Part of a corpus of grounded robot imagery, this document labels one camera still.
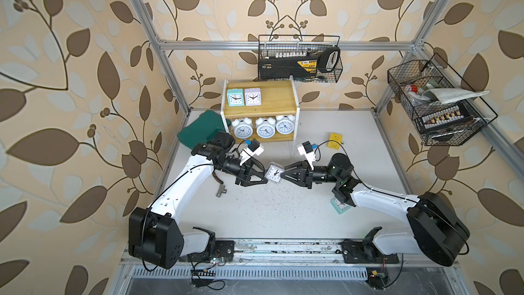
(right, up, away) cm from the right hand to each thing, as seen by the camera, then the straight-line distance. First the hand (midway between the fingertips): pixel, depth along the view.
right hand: (281, 173), depth 70 cm
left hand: (-6, -1, -1) cm, 6 cm away
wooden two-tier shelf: (-1, +28, +9) cm, 29 cm away
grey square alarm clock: (-2, +1, -2) cm, 4 cm away
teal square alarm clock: (+25, -17, +12) cm, 33 cm away
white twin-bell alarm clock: (-15, +16, +14) cm, 26 cm away
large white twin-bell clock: (+3, +17, +17) cm, 24 cm away
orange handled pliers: (-26, -11, +19) cm, 34 cm away
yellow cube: (+29, +8, +32) cm, 43 cm away
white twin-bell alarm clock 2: (-6, +16, +14) cm, 23 cm away
